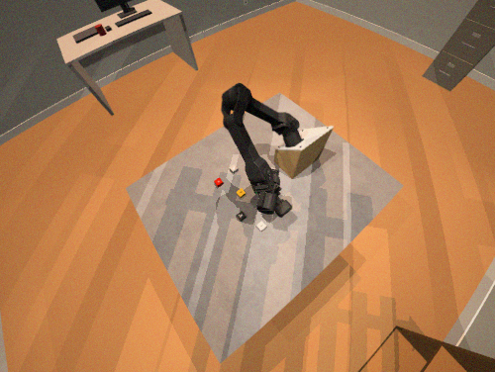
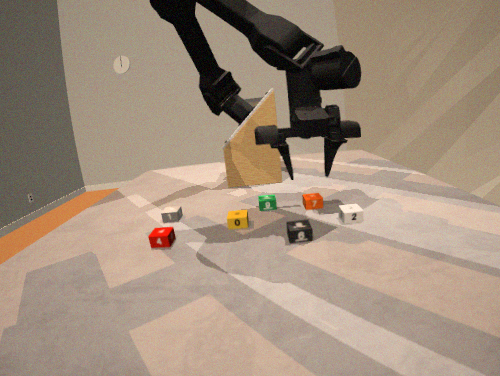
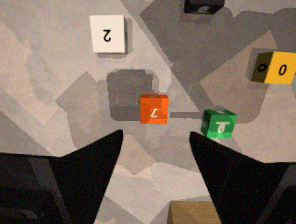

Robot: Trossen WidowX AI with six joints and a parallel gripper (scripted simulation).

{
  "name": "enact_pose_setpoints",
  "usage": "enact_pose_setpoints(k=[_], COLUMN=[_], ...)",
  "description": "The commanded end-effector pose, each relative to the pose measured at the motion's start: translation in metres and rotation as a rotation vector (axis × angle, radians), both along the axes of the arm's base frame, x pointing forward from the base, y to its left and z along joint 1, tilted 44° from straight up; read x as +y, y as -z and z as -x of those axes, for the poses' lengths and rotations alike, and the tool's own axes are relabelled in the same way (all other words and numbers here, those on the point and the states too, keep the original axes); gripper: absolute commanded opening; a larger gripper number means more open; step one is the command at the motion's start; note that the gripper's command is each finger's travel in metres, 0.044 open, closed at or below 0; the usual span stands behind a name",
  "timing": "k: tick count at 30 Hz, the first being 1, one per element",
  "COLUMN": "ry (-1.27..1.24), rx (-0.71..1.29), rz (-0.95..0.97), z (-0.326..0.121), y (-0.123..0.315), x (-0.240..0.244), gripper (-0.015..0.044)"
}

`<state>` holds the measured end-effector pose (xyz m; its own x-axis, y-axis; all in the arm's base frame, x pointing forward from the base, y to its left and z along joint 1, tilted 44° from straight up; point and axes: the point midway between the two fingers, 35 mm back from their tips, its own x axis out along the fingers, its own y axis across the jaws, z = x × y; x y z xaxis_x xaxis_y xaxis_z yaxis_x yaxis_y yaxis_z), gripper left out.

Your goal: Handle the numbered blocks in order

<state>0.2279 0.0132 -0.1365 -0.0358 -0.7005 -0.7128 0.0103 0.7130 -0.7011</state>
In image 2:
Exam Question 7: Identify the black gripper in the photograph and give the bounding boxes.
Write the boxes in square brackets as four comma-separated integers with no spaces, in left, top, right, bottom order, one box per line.
[254,91,361,180]

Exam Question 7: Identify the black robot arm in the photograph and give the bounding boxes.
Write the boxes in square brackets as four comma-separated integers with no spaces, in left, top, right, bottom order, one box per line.
[149,0,362,139]

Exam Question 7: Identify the red block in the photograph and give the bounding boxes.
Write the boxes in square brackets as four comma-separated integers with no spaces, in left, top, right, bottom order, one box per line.
[148,227,175,248]

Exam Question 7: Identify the green block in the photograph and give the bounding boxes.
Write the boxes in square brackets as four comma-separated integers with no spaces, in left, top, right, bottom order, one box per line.
[258,194,277,211]

